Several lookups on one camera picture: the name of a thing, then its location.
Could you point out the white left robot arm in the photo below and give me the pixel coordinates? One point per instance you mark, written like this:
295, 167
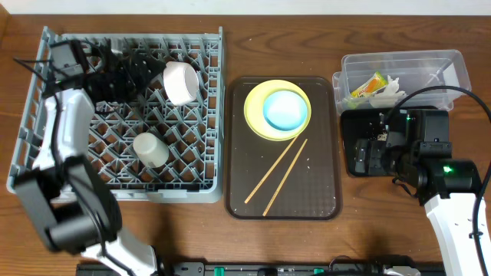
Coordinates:
70, 206

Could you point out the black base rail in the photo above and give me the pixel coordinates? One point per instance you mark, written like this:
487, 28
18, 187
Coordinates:
341, 265

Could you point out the pile of rice waste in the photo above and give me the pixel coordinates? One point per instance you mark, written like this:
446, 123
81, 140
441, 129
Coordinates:
377, 131

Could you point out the clear plastic waste bin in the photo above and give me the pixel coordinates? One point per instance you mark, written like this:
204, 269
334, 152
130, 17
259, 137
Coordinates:
416, 70

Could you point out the wooden chopstick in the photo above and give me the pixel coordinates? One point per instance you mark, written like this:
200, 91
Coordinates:
284, 178
271, 168

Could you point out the black waste tray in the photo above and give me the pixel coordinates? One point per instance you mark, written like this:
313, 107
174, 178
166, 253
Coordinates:
354, 126

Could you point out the grey plastic dishwasher rack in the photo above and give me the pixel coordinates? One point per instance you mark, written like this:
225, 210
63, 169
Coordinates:
192, 132

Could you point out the yellow plate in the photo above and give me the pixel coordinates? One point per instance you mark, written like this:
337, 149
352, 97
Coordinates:
253, 109

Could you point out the crumpled white tissue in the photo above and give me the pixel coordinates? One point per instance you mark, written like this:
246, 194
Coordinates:
389, 95

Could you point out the white pink-rimmed bowl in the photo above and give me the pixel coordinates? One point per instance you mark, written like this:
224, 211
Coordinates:
180, 82

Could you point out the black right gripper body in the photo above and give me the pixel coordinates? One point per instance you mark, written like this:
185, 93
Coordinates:
365, 156

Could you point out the light blue cup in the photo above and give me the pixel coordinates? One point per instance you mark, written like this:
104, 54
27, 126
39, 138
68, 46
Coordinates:
285, 110

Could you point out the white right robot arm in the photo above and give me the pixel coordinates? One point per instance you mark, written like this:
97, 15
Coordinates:
448, 189

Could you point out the yellow orange snack wrapper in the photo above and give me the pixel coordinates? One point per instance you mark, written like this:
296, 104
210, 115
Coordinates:
372, 85

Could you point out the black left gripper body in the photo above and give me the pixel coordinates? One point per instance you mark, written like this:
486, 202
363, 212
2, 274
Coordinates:
140, 70

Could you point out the white cup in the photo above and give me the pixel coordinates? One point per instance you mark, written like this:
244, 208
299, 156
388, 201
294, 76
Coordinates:
151, 150

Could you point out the dark brown serving tray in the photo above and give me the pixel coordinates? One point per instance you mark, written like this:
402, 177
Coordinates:
313, 188

